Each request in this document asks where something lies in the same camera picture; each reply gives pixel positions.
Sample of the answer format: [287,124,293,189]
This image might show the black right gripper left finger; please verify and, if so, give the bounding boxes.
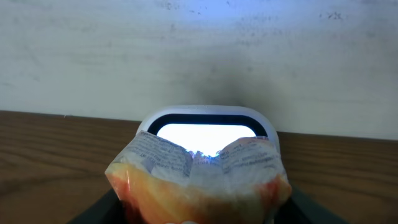
[68,189,127,224]

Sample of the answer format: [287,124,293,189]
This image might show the white barcode scanner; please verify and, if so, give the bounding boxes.
[137,105,280,156]

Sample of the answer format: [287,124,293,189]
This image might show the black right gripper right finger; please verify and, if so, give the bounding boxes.
[275,185,348,224]

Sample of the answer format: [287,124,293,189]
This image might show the orange snack box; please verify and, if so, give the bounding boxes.
[105,131,292,223]

